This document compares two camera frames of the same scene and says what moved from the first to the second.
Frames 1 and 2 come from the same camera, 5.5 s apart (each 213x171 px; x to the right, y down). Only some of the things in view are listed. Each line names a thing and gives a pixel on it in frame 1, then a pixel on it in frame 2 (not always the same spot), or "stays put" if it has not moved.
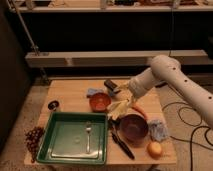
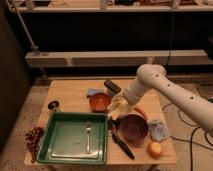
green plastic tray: [65, 138] stays put
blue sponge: [92, 91] stays put
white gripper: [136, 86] → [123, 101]
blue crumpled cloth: [158, 129] stays put
